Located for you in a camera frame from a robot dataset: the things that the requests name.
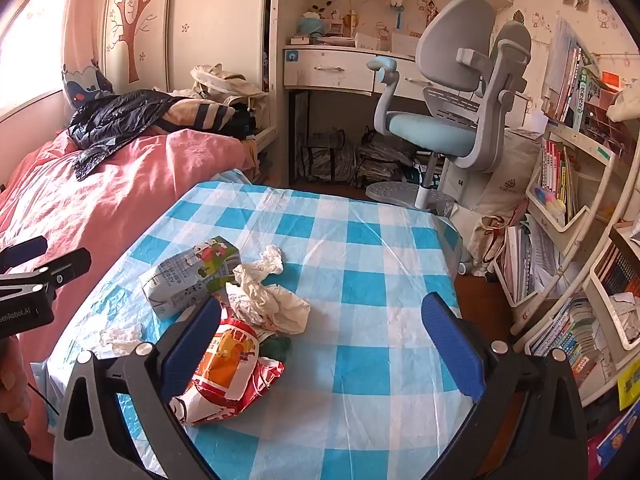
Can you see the red white snack bag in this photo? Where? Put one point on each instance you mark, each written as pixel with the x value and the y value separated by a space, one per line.
pixel 230 360

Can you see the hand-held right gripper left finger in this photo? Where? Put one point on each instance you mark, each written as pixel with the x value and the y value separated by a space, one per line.
pixel 192 350

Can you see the yellow packet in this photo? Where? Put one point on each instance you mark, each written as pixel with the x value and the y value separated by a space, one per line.
pixel 631 385

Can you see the window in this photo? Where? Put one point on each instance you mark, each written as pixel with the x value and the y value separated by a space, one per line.
pixel 30 45

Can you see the small dark green object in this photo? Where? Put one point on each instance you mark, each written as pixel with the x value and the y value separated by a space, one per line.
pixel 277 349

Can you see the small white tissue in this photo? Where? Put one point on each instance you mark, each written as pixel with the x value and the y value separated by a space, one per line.
pixel 120 340

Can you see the blue checkered plastic tablecloth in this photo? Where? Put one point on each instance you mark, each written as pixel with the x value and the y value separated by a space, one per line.
pixel 350 270

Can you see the cream cloth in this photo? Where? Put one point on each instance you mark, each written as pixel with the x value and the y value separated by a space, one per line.
pixel 627 105

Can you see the row of colourful paperback books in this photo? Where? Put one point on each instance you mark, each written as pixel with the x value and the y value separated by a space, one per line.
pixel 565 335

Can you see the white book rack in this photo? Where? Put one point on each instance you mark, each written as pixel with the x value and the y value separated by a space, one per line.
pixel 575 222

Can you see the green blue hanging toy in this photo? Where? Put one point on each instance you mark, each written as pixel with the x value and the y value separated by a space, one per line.
pixel 398 2

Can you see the stack of loose papers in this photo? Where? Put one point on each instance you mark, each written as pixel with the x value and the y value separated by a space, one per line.
pixel 530 260

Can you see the tall upright picture books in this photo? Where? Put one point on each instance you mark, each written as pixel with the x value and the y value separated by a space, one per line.
pixel 570 80

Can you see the white drawer with blue sticker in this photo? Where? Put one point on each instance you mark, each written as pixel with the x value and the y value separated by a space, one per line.
pixel 350 77

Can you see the pink curtain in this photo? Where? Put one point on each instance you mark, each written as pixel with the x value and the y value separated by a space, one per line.
pixel 82 20

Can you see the wardrobe with tree decal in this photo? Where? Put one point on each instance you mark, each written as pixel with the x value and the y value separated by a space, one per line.
pixel 215 20

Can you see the grey green milk carton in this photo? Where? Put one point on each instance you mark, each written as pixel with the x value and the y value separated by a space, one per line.
pixel 185 275

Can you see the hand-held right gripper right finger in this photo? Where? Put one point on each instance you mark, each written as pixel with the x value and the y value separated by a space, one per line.
pixel 452 355

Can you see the beige canvas bag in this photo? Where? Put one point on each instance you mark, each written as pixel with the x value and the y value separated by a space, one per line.
pixel 225 85

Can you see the pink blanket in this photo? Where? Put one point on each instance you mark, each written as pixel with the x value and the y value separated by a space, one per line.
pixel 100 200

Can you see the white tote bag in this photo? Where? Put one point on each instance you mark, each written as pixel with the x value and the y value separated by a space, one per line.
pixel 505 175

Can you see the row of dark books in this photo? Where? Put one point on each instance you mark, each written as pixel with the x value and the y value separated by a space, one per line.
pixel 617 272

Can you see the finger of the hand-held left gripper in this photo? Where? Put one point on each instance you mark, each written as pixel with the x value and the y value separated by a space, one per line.
pixel 65 267
pixel 22 252

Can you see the person's left hand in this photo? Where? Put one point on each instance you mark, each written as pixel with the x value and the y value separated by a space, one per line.
pixel 12 367

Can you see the black puffer jacket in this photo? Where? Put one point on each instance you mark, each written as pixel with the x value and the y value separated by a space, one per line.
pixel 115 120

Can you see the large white tissue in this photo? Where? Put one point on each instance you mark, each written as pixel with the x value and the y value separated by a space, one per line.
pixel 280 312

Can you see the white desk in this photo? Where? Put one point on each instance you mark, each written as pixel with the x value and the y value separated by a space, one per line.
pixel 278 60

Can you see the beige navy striped pillow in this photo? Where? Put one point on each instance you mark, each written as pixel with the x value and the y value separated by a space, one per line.
pixel 200 115

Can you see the row of thin red books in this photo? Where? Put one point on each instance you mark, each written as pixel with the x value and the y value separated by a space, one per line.
pixel 552 170

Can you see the blue printed bag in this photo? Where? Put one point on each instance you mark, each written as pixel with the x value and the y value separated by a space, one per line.
pixel 620 440

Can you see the clear plastic storage bag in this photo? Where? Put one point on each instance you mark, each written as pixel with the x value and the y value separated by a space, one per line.
pixel 322 157

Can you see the grey blue desk chair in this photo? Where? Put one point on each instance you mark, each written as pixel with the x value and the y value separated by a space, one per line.
pixel 450 50

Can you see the white desk drawer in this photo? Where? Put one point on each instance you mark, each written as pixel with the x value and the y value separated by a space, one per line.
pixel 412 92

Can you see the crumpled paper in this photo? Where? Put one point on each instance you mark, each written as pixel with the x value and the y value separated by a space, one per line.
pixel 625 315

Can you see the grey plastic storage bag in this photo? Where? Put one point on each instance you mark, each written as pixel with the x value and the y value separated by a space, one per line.
pixel 380 160

